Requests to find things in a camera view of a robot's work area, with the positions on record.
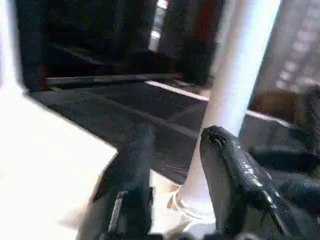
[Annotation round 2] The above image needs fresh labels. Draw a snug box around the white plastic table top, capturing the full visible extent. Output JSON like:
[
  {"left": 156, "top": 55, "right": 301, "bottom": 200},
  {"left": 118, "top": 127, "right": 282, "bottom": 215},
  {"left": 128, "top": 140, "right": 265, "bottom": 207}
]
[{"left": 0, "top": 82, "right": 218, "bottom": 240}]

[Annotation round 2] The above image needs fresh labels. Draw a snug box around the white flat strip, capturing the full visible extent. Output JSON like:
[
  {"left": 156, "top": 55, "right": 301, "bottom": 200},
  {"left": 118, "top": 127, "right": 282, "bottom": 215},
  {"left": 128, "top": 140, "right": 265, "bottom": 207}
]
[{"left": 144, "top": 80, "right": 210, "bottom": 102}]

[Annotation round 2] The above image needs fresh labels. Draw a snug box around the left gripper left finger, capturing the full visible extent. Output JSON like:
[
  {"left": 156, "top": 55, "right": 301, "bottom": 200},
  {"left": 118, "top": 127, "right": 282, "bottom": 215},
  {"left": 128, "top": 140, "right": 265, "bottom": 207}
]
[{"left": 82, "top": 141, "right": 154, "bottom": 240}]

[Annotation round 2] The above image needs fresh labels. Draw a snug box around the black work mat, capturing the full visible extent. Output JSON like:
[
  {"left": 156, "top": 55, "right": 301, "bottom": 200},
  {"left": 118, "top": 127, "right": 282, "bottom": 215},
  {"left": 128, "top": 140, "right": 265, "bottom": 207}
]
[{"left": 24, "top": 74, "right": 320, "bottom": 240}]

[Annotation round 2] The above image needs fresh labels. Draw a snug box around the black metal rail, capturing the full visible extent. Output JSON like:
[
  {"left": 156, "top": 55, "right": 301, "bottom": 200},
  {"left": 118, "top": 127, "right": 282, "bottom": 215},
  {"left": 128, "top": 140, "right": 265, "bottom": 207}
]
[{"left": 44, "top": 73, "right": 183, "bottom": 87}]

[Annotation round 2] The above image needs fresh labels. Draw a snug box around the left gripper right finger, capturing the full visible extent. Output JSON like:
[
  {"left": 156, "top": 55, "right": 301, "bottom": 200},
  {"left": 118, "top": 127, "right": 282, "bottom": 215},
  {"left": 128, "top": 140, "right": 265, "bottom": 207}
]
[{"left": 199, "top": 126, "right": 301, "bottom": 240}]

